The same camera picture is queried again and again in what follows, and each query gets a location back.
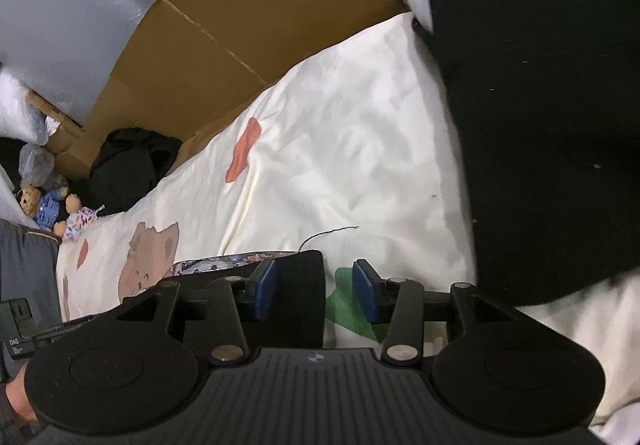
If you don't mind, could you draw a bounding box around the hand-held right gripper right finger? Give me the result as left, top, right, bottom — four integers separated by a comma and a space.
350, 258, 517, 367

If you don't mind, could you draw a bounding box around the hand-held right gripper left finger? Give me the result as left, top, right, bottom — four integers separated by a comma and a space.
116, 258, 278, 367

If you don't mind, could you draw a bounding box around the black garment bear print lining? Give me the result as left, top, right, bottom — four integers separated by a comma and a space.
132, 249, 327, 351

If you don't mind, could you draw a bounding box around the stack of black clothes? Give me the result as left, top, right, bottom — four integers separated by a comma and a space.
412, 0, 640, 308

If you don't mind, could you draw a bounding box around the person's left forearm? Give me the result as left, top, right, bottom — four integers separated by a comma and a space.
5, 365, 40, 426

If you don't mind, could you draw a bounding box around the crumpled black clothes pile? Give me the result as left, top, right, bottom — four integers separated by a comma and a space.
90, 127, 183, 216

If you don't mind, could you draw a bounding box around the grey pillow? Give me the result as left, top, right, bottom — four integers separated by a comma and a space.
0, 219, 63, 326

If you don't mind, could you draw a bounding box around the black thread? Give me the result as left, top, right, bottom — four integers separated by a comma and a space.
299, 226, 360, 251

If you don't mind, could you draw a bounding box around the teddy bear blue shirt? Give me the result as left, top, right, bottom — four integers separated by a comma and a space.
19, 185, 71, 233

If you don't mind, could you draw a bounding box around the teddy bear floral outfit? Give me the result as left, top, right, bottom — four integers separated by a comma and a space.
52, 194, 98, 243

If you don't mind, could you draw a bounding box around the white curtain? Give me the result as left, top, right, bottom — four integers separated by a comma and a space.
0, 170, 21, 220

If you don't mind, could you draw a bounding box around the cream bear print bed sheet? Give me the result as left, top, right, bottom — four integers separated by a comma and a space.
55, 12, 640, 441

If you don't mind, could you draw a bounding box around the clear plastic bag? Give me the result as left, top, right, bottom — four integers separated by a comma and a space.
19, 145, 68, 186

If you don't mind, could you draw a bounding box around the white pillow in plastic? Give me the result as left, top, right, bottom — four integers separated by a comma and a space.
0, 72, 48, 146

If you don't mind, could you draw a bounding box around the flattened cardboard box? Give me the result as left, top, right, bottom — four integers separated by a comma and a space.
25, 0, 408, 180

